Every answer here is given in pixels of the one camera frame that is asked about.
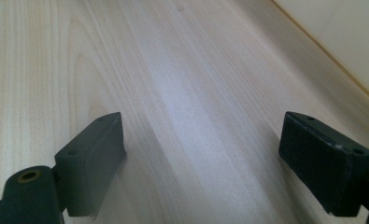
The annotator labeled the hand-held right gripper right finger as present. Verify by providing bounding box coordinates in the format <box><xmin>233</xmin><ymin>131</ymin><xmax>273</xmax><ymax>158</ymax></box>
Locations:
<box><xmin>277</xmin><ymin>110</ymin><xmax>369</xmax><ymax>217</ymax></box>

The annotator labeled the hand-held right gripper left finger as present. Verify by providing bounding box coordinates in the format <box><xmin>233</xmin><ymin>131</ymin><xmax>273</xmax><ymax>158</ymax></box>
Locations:
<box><xmin>53</xmin><ymin>111</ymin><xmax>128</xmax><ymax>218</ymax></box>

